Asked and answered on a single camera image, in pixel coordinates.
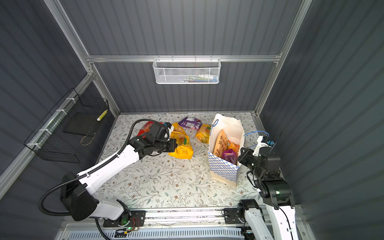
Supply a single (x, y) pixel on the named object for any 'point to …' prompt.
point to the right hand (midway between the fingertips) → (242, 149)
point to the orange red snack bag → (234, 147)
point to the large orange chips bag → (221, 143)
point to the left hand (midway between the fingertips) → (178, 144)
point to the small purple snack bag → (191, 122)
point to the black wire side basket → (66, 134)
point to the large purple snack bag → (229, 155)
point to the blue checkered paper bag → (227, 137)
